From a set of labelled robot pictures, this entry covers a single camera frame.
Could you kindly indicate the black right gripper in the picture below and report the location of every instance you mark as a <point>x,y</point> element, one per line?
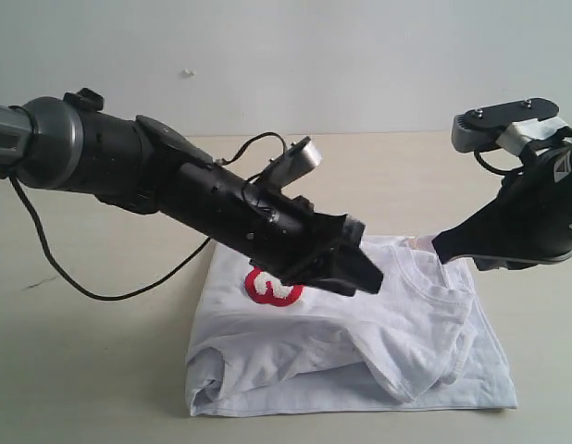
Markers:
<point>531,218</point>

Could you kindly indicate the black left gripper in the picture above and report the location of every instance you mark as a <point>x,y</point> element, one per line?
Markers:
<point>294,243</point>

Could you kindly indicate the white t-shirt red Chinese patch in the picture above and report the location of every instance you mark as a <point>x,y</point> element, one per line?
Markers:
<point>421,343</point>

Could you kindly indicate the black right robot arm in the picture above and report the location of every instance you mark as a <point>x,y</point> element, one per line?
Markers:
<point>528,223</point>

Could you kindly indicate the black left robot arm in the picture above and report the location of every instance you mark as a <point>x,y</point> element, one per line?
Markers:
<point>145,167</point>

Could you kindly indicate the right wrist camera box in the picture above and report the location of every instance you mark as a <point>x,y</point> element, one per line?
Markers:
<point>511,126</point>

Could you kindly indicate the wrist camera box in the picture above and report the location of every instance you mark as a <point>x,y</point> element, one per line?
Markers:
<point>511,126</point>
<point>298,160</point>

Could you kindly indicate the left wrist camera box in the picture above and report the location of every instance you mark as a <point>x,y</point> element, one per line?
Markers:
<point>298,160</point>

